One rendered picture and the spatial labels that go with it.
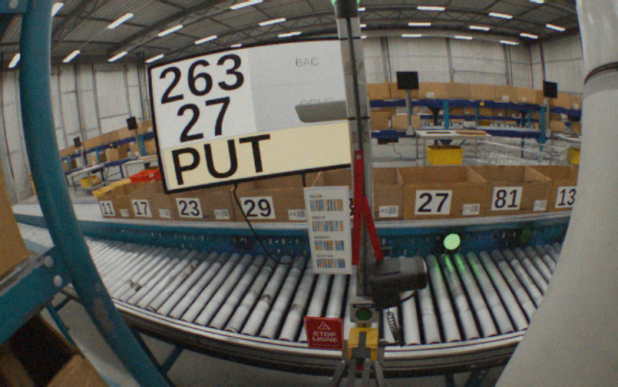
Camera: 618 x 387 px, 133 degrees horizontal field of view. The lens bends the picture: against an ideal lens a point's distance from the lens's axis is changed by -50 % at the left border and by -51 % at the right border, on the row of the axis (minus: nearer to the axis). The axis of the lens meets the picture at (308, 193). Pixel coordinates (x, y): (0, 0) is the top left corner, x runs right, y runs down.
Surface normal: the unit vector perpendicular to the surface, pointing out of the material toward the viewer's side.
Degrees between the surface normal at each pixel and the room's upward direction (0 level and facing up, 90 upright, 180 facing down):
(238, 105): 86
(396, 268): 8
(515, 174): 90
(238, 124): 86
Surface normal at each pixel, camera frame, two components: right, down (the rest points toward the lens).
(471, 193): -0.19, 0.34
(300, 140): 0.13, 0.24
